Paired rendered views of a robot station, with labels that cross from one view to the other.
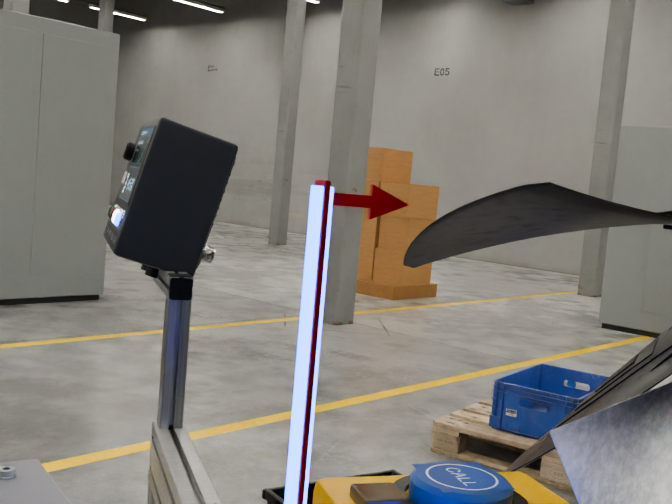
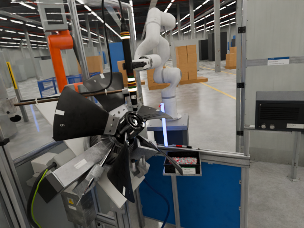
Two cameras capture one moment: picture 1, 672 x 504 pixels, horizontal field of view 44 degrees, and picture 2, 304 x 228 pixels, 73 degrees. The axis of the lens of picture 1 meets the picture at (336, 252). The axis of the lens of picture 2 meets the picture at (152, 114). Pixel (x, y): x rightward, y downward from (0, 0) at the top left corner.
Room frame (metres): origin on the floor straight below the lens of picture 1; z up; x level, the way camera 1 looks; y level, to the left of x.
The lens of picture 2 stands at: (1.50, -0.98, 1.54)
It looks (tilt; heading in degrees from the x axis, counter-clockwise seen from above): 17 degrees down; 137
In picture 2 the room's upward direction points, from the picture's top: 7 degrees counter-clockwise
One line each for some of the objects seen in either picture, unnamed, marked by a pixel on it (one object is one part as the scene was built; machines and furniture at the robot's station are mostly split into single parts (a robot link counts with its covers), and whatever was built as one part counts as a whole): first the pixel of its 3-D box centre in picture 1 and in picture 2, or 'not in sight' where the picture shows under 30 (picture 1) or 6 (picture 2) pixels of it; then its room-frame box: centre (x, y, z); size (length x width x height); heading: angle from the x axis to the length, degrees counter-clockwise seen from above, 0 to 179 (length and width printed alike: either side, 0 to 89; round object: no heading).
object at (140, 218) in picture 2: not in sight; (136, 190); (0.24, -0.08, 0.39); 0.04 x 0.04 x 0.78; 19
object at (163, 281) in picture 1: (169, 276); (266, 129); (1.15, 0.23, 1.04); 0.24 x 0.03 x 0.03; 19
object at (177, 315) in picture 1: (174, 350); (246, 140); (1.05, 0.19, 0.96); 0.03 x 0.03 x 0.20; 19
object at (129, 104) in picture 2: not in sight; (131, 97); (0.66, -0.32, 1.32); 0.09 x 0.07 x 0.10; 54
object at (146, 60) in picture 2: not in sight; (139, 64); (0.63, -0.22, 1.48); 0.11 x 0.10 x 0.07; 109
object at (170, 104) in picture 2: not in sight; (169, 107); (0.37, 0.30, 1.06); 0.19 x 0.19 x 0.18
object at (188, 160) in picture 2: not in sight; (182, 163); (0.77, -0.08, 0.83); 0.19 x 0.14 x 0.04; 34
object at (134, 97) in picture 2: not in sight; (129, 67); (0.67, -0.32, 1.47); 0.04 x 0.04 x 0.46
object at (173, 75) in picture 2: not in sight; (171, 82); (0.39, 0.31, 1.27); 0.19 x 0.12 x 0.24; 31
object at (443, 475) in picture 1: (460, 493); not in sight; (0.32, -0.06, 1.08); 0.04 x 0.04 x 0.02
